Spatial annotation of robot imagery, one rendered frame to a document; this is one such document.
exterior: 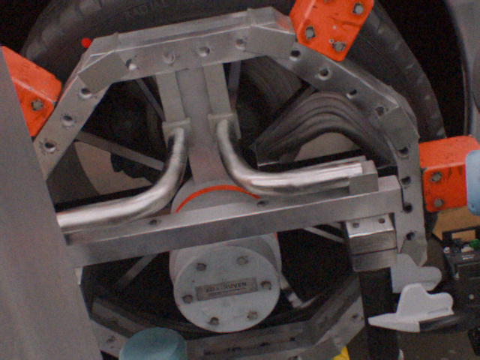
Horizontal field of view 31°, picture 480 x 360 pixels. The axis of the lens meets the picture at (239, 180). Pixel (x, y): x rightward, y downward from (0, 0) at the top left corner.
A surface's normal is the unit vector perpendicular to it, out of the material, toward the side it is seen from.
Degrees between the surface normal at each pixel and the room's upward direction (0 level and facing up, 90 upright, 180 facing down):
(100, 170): 0
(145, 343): 0
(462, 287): 90
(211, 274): 90
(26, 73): 45
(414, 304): 90
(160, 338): 0
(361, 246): 90
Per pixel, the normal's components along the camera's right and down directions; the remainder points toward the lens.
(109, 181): -0.17, -0.86
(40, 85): 0.58, -0.73
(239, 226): 0.06, 0.49
